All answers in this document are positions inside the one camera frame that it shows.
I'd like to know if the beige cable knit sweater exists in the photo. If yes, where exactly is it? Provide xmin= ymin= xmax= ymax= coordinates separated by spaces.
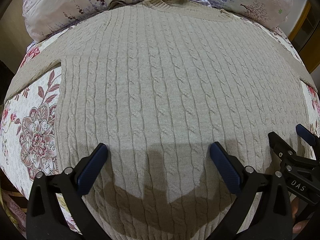
xmin=3 ymin=0 xmax=318 ymax=240

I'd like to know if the person's right hand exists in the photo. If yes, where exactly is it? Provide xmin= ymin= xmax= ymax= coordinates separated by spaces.
xmin=291 ymin=197 xmax=313 ymax=234

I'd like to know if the floral bed sheet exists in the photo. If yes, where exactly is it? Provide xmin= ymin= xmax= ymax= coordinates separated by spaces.
xmin=0 ymin=26 xmax=83 ymax=234

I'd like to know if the wooden door frame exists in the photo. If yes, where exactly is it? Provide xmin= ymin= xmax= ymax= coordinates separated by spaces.
xmin=289 ymin=1 xmax=319 ymax=73

